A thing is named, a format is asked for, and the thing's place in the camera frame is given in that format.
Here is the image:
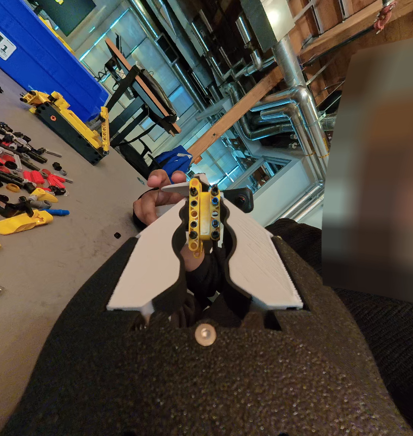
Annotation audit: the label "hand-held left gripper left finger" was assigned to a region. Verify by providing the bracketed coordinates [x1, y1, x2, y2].
[106, 199, 193, 317]

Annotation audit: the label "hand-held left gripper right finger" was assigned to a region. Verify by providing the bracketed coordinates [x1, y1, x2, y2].
[221, 197, 304, 311]

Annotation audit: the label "yellow black building brick assembly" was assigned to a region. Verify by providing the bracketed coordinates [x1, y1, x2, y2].
[187, 177, 223, 255]

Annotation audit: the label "person's right hand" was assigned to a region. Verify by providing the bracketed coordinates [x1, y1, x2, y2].
[132, 169, 205, 272]

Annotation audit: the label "blue bag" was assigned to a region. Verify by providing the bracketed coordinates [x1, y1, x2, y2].
[151, 145, 194, 178]

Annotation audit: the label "wooden ceiling beam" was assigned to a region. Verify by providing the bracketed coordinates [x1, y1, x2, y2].
[187, 64, 286, 161]

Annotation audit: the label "black bag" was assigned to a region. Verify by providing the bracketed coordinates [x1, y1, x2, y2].
[131, 66, 178, 124]

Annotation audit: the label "standing desk wooden top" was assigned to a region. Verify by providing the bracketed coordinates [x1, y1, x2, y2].
[104, 37, 182, 137]

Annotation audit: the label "silver metal air ducts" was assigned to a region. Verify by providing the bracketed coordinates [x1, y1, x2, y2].
[223, 34, 331, 186]

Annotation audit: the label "large yellow black brick model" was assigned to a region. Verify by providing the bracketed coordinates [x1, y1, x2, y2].
[20, 90, 110, 166]

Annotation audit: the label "person's dark sweater torso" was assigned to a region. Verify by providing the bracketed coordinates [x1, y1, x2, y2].
[266, 218, 413, 436]

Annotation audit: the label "pile of toy building pieces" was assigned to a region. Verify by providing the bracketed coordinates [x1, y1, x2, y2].
[0, 116, 73, 302]

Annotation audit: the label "blue plastic bin with tag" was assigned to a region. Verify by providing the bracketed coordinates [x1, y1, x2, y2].
[0, 0, 110, 120]

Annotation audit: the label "red pipe fitting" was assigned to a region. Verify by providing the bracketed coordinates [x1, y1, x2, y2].
[376, 0, 398, 33]

